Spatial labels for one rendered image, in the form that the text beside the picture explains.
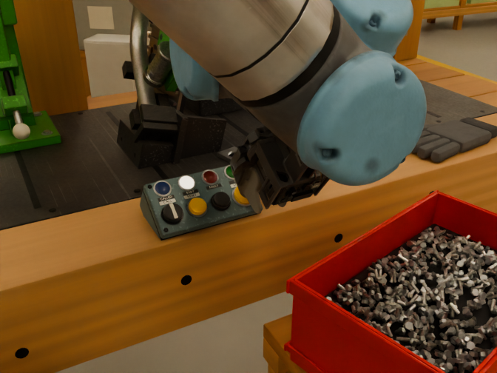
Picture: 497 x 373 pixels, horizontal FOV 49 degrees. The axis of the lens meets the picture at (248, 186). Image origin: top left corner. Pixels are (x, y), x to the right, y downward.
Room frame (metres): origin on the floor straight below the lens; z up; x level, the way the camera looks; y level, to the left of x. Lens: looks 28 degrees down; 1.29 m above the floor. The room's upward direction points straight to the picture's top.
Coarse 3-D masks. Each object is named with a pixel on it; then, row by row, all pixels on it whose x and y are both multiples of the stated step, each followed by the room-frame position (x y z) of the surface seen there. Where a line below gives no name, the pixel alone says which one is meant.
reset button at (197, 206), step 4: (192, 200) 0.62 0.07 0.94; (196, 200) 0.63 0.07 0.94; (200, 200) 0.63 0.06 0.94; (192, 204) 0.62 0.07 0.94; (196, 204) 0.62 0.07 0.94; (200, 204) 0.62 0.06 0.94; (204, 204) 0.62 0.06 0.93; (192, 208) 0.61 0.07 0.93; (196, 208) 0.61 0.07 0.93; (200, 208) 0.62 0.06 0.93; (204, 208) 0.62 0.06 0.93; (192, 212) 0.61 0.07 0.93; (196, 212) 0.61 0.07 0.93; (200, 212) 0.61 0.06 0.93
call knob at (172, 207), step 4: (168, 204) 0.61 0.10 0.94; (172, 204) 0.61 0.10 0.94; (176, 204) 0.61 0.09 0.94; (164, 208) 0.61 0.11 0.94; (168, 208) 0.61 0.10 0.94; (172, 208) 0.61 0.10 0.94; (176, 208) 0.61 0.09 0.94; (180, 208) 0.61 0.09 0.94; (164, 212) 0.60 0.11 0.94; (168, 212) 0.60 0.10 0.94; (172, 212) 0.60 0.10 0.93; (176, 212) 0.60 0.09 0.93; (180, 212) 0.60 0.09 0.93; (164, 216) 0.60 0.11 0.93; (168, 216) 0.60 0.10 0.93; (172, 216) 0.60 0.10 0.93; (176, 216) 0.60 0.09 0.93; (180, 216) 0.60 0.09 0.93; (168, 220) 0.60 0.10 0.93; (172, 220) 0.60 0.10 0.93; (176, 220) 0.60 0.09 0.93
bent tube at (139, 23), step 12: (132, 12) 0.97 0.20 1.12; (132, 24) 0.97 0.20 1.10; (144, 24) 0.97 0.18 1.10; (132, 36) 0.96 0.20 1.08; (144, 36) 0.96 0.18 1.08; (132, 48) 0.95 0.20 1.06; (144, 48) 0.95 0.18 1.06; (132, 60) 0.93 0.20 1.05; (144, 60) 0.93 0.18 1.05; (144, 84) 0.89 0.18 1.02; (144, 96) 0.87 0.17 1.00
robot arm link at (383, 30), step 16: (336, 0) 0.44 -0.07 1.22; (352, 0) 0.43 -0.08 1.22; (368, 0) 0.44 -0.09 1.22; (384, 0) 0.44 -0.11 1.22; (400, 0) 0.45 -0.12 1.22; (352, 16) 0.43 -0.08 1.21; (368, 16) 0.42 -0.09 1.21; (384, 16) 0.43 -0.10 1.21; (400, 16) 0.43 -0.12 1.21; (368, 32) 0.42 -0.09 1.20; (384, 32) 0.42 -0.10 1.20; (400, 32) 0.43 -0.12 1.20; (384, 48) 0.43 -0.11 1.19
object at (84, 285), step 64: (320, 192) 0.72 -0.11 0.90; (384, 192) 0.75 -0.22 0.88; (448, 192) 0.82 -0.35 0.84; (0, 256) 0.55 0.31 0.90; (64, 256) 0.55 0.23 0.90; (128, 256) 0.56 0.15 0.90; (192, 256) 0.60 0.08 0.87; (256, 256) 0.64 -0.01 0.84; (320, 256) 0.70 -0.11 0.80; (0, 320) 0.48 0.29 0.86; (64, 320) 0.52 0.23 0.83; (128, 320) 0.55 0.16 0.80; (192, 320) 0.59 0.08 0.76
